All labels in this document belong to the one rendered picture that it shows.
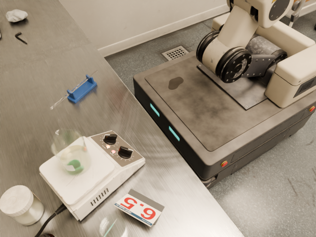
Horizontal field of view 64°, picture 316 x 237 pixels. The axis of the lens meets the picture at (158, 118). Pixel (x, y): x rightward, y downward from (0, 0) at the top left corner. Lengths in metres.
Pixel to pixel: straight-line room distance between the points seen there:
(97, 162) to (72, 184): 0.07
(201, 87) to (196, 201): 0.87
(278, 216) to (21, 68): 1.34
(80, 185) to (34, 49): 0.65
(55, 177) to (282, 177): 1.30
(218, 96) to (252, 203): 0.59
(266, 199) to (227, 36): 0.87
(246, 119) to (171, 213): 0.79
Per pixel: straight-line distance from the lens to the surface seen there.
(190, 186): 0.62
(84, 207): 0.57
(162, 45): 2.30
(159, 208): 0.60
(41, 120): 0.80
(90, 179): 0.55
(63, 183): 0.56
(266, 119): 1.33
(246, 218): 1.45
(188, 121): 1.22
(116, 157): 0.59
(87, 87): 0.83
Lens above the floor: 1.32
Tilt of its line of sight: 51 degrees down
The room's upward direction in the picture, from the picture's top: 1 degrees counter-clockwise
